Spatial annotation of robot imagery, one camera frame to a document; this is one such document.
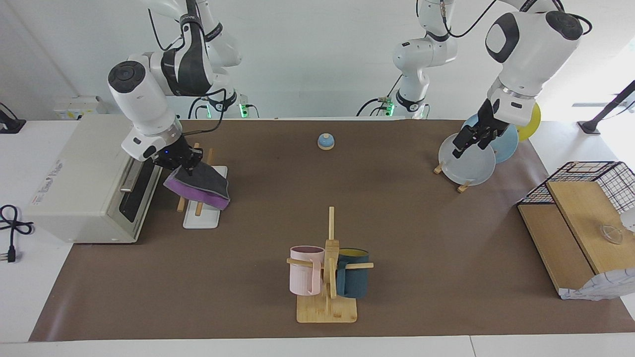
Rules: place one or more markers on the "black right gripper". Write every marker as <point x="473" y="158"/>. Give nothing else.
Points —
<point x="172" y="156"/>

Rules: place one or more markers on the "pale grey plate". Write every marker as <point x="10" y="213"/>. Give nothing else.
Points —
<point x="471" y="166"/>

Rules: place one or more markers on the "white patterned paper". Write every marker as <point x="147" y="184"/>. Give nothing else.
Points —
<point x="603" y="287"/>

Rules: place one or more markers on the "light wooden board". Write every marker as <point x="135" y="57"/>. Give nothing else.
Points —
<point x="580" y="218"/>

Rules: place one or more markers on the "cream toaster oven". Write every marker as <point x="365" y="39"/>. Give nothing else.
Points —
<point x="74" y="178"/>

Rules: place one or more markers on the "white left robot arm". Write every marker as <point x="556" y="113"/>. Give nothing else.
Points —
<point x="531" y="54"/>

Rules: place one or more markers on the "black slanted stand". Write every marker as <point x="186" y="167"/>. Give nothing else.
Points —
<point x="607" y="106"/>

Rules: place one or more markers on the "dark teal mug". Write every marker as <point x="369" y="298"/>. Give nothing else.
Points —
<point x="354" y="282"/>

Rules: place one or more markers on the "black clamp stand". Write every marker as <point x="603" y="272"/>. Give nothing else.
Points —
<point x="11" y="125"/>

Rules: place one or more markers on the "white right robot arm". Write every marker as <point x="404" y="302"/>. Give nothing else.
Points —
<point x="144" y="104"/>

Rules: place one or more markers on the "purple and grey towel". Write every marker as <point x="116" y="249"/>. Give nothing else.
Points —
<point x="198" y="191"/>

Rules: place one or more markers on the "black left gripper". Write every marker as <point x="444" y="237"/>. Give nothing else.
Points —
<point x="488" y="119"/>

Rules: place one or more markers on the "light blue plate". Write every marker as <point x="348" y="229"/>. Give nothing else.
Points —
<point x="506" y="146"/>

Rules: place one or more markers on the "wooden plate rack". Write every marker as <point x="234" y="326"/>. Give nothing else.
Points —
<point x="464" y="188"/>

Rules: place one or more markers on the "blue call bell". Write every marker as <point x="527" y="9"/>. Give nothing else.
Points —
<point x="326" y="142"/>

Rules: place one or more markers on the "clear glass piece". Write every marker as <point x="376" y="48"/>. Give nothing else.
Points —
<point x="610" y="233"/>

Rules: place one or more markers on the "brown wooden board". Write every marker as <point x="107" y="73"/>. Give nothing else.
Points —
<point x="555" y="243"/>

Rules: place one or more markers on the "white power strip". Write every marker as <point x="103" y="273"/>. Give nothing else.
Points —
<point x="74" y="108"/>

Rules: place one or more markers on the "brown table mat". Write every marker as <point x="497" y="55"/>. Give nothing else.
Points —
<point x="297" y="198"/>

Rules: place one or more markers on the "yellow plate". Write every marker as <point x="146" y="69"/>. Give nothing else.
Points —
<point x="533" y="121"/>

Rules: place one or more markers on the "white towel rack wooden bars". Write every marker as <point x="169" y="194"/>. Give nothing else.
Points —
<point x="201" y="220"/>

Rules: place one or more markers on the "pink mug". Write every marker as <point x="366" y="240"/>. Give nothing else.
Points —
<point x="302" y="275"/>

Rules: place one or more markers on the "wooden mug tree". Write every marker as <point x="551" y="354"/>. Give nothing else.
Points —
<point x="330" y="307"/>

